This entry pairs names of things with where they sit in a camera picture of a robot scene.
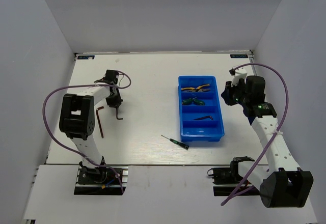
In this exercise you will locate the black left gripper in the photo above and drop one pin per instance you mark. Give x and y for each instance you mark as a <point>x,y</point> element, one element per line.
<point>117,101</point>

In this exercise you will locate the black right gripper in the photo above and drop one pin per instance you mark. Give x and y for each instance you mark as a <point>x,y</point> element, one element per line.
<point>227,92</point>

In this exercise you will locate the thin small hex key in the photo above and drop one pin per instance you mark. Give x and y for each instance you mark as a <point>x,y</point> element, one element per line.
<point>117,114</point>

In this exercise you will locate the green stubby screwdriver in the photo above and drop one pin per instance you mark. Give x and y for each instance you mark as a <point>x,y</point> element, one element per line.
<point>187,101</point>
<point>198,102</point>

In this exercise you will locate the yellow black needle-nose pliers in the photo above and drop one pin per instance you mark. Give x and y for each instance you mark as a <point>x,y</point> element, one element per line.
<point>201,88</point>

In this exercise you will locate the slim green precision screwdriver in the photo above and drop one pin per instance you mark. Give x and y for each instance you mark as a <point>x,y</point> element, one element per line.
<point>182,145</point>

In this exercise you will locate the thick large hex key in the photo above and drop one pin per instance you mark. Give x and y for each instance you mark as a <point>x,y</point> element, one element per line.
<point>204,118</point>

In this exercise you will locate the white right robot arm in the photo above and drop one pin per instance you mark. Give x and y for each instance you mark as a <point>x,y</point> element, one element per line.
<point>284,184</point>

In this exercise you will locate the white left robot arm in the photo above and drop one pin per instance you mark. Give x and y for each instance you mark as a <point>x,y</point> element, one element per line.
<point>77,118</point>

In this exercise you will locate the dark logo sticker right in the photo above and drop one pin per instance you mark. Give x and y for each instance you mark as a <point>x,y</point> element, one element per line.
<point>239,56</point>

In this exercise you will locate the dark logo sticker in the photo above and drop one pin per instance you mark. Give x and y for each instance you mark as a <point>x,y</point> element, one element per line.
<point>239,56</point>
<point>86,57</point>

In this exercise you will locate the dark logo sticker left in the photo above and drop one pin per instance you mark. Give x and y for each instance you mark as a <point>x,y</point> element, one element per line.
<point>86,57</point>

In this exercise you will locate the blue divided plastic bin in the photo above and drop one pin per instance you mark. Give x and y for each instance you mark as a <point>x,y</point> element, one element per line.
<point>204,130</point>

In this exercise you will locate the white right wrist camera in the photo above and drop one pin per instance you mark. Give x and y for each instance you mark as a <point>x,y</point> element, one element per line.
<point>237,73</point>

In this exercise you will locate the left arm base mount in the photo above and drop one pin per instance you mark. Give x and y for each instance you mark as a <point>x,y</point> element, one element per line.
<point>93,182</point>

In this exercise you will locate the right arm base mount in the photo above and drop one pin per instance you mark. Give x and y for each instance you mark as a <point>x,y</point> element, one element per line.
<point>224,183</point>

